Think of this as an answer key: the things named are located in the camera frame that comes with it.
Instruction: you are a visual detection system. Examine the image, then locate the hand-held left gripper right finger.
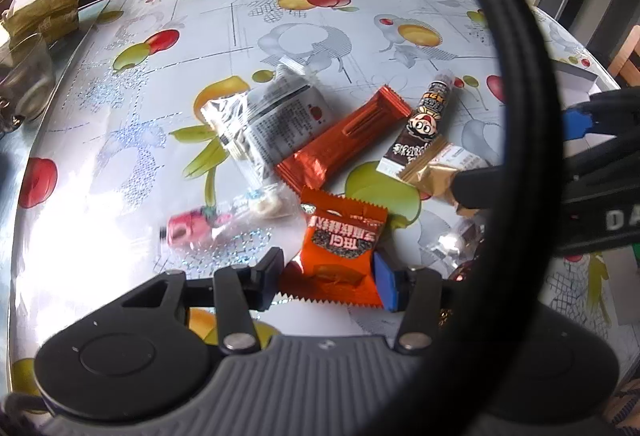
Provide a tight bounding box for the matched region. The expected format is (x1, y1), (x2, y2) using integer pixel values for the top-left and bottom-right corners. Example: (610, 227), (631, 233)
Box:
(372, 252), (451, 357)

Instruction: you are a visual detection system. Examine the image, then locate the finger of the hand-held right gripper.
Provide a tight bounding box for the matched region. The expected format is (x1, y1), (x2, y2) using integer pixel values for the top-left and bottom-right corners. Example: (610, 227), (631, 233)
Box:
(451, 165), (507, 212)
(561, 86), (640, 143)

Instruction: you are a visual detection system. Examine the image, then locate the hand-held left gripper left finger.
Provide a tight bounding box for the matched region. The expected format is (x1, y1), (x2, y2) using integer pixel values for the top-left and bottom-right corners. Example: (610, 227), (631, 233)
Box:
(120, 247), (286, 357)

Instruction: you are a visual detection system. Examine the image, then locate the white box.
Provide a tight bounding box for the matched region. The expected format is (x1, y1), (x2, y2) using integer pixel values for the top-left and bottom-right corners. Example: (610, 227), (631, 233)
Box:
(550, 60), (602, 96)

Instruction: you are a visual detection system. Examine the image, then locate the gold foil snack packet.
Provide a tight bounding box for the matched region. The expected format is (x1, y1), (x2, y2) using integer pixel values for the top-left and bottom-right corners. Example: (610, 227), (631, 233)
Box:
(400, 138), (488, 217)

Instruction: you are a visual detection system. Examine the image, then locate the orange snack packet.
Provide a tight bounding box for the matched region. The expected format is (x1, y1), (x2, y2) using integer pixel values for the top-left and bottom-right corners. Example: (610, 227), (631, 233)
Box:
(280, 186), (390, 308)

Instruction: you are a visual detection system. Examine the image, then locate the pink clear candy packet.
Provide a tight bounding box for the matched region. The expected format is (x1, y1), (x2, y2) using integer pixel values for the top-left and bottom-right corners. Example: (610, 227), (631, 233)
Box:
(160, 183), (298, 248)

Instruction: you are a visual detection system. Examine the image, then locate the dark red wrapped candy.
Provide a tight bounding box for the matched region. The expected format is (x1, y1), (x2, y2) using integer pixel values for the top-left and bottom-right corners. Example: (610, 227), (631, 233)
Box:
(446, 261), (477, 283)

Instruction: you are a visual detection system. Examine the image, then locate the brown white stick packet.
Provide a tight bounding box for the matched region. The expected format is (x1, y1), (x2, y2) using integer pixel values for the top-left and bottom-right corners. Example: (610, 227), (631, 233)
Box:
(376, 71), (456, 179)

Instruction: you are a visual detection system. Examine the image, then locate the orange-red foil snack bar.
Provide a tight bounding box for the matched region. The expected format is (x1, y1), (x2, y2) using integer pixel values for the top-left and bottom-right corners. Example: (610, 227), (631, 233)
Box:
(275, 86), (413, 193)

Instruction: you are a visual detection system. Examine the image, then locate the silver clear snack packet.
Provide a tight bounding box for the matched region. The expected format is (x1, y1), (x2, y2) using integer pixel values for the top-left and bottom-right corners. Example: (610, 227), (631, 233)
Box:
(200, 57), (337, 182)

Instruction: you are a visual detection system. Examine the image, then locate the dark patterned cloth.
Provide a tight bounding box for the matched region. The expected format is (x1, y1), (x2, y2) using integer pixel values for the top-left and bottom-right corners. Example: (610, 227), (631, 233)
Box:
(604, 375), (640, 436)

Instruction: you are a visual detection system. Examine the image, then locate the fruit print tablecloth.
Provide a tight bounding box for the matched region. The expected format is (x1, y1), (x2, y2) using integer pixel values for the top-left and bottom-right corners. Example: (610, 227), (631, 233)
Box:
(10, 0), (621, 397)

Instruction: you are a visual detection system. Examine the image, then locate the clear glass cup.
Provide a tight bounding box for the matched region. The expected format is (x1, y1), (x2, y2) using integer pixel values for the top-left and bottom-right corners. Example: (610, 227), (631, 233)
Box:
(0, 32), (57, 123)

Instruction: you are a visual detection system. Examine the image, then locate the olive green tissue pack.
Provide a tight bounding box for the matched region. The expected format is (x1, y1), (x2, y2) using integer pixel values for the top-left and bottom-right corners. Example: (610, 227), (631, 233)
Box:
(0, 0), (82, 48)

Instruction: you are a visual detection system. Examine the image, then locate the thick black cable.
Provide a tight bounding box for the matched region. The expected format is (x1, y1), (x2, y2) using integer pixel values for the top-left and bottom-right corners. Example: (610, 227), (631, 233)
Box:
(380, 0), (566, 436)

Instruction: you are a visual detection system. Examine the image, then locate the grey braided cord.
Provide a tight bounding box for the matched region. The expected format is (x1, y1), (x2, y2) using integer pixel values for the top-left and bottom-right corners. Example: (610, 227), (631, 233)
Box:
(0, 392), (47, 436)

